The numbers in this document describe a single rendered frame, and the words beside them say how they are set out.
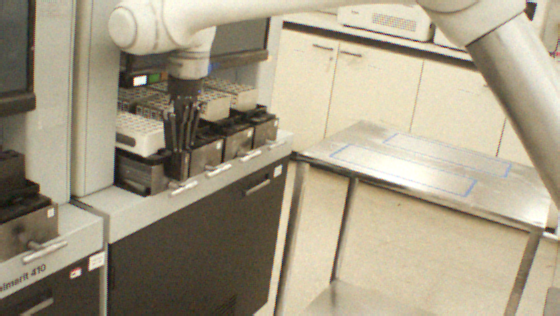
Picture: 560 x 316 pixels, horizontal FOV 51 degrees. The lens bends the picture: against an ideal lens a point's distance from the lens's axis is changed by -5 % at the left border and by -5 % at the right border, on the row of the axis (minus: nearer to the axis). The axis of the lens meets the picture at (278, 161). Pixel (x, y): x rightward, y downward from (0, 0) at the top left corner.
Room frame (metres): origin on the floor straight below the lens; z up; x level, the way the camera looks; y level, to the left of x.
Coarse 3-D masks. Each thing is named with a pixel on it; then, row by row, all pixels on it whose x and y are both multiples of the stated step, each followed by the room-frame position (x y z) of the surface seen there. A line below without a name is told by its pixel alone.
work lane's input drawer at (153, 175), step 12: (120, 156) 1.25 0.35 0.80; (132, 156) 1.24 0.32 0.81; (156, 156) 1.25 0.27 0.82; (168, 156) 1.26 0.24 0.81; (120, 168) 1.24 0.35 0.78; (132, 168) 1.23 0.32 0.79; (144, 168) 1.21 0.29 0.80; (156, 168) 1.22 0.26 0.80; (168, 168) 1.26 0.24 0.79; (132, 180) 1.23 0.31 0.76; (144, 180) 1.21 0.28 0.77; (156, 180) 1.22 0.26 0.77; (168, 180) 1.26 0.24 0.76; (156, 192) 1.22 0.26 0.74; (168, 192) 1.21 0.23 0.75; (180, 192) 1.23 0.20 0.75
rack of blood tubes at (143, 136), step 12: (120, 120) 1.32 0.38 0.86; (132, 120) 1.33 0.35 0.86; (144, 120) 1.35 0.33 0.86; (120, 132) 1.27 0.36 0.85; (132, 132) 1.25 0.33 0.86; (144, 132) 1.26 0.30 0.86; (156, 132) 1.27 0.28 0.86; (120, 144) 1.27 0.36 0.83; (132, 144) 1.33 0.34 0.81; (144, 144) 1.24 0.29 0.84; (156, 144) 1.27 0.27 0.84; (144, 156) 1.24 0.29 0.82
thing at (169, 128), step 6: (162, 114) 1.21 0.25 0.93; (168, 114) 1.20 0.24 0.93; (162, 120) 1.22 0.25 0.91; (168, 120) 1.21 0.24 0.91; (174, 120) 1.22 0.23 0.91; (168, 126) 1.21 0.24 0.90; (174, 126) 1.22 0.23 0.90; (168, 132) 1.22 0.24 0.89; (174, 132) 1.22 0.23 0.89; (168, 138) 1.22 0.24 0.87; (174, 138) 1.22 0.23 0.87; (168, 144) 1.23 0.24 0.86; (174, 144) 1.22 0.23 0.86; (168, 150) 1.23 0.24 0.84; (174, 150) 1.22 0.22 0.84
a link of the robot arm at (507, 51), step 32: (448, 0) 0.81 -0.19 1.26; (480, 0) 0.83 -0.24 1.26; (512, 0) 0.84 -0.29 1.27; (448, 32) 0.87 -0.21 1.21; (480, 32) 0.84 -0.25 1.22; (512, 32) 0.84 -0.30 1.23; (480, 64) 0.86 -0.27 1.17; (512, 64) 0.83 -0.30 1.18; (544, 64) 0.83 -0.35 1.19; (512, 96) 0.83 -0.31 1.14; (544, 96) 0.81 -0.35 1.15; (544, 128) 0.80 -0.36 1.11; (544, 160) 0.81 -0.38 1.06
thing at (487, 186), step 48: (336, 144) 1.52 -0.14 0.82; (384, 144) 1.58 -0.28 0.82; (432, 144) 1.65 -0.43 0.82; (432, 192) 1.26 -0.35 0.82; (480, 192) 1.31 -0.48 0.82; (528, 192) 1.36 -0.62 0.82; (288, 240) 1.40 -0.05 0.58; (528, 240) 1.16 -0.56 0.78; (288, 288) 1.41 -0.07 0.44; (336, 288) 1.71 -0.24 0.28
